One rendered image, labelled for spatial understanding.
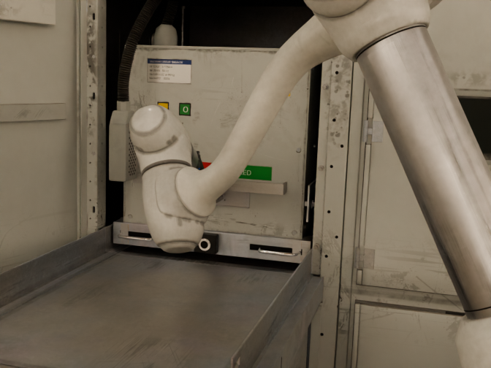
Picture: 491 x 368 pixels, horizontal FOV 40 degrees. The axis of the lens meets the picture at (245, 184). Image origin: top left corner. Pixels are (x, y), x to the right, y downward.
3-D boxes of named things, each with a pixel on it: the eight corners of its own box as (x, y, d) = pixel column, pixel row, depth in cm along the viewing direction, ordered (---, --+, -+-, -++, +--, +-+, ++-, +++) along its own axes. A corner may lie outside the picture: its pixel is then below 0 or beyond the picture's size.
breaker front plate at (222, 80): (299, 245, 167) (309, 52, 159) (122, 228, 179) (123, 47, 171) (300, 244, 168) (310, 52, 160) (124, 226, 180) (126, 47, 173)
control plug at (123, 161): (126, 182, 166) (126, 112, 163) (108, 180, 167) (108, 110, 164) (139, 177, 173) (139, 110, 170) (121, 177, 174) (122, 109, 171)
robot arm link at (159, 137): (144, 136, 144) (152, 192, 138) (116, 102, 130) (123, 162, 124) (192, 124, 142) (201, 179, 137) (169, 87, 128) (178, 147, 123)
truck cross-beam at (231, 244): (310, 264, 166) (310, 241, 165) (112, 243, 180) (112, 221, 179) (313, 259, 171) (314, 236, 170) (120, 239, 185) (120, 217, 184)
